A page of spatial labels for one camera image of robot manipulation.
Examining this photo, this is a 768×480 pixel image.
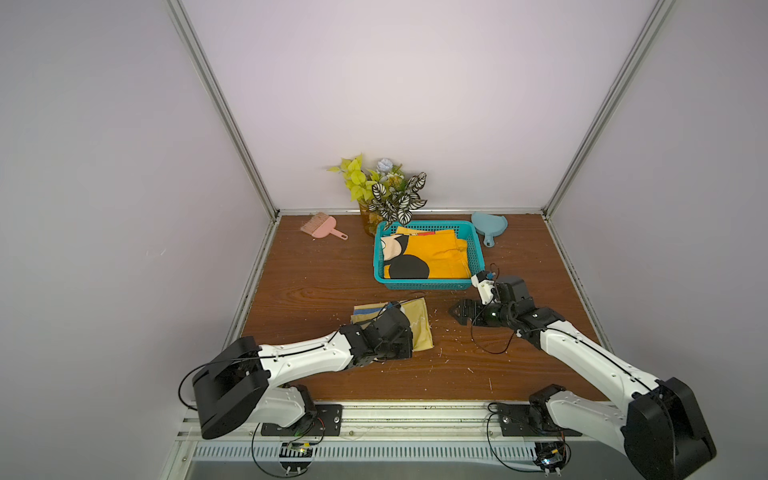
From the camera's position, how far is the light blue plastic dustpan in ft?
3.75

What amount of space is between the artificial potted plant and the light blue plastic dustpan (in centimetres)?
32

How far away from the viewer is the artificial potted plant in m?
0.92

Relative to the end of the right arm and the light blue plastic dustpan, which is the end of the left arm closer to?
the end of the right arm

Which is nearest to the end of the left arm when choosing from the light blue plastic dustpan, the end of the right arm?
the end of the right arm
